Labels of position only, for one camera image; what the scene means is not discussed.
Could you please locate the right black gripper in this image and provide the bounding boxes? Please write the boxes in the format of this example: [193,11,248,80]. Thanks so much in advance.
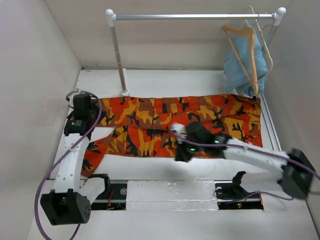
[173,134,205,163]

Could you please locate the orange camouflage trousers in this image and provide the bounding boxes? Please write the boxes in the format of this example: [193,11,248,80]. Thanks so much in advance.
[81,94,263,177]

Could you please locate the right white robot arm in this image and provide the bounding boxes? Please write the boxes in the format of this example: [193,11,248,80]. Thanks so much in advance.
[169,122,319,200]

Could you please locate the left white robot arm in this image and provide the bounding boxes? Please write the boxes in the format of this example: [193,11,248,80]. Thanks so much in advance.
[40,91,112,226]

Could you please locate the wooden clothes hanger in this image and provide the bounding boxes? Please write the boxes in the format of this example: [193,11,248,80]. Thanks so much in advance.
[221,24,260,94]

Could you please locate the light blue hanging garment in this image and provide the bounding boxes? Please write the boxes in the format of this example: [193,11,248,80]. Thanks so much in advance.
[223,24,268,97]

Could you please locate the white metal clothes rack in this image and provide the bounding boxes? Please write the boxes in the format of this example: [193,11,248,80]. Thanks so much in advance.
[105,7,287,96]

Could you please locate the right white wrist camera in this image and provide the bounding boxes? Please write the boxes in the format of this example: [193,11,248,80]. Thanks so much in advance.
[169,123,187,142]

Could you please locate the aluminium side rail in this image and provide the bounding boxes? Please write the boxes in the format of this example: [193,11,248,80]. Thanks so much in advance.
[258,93,282,151]

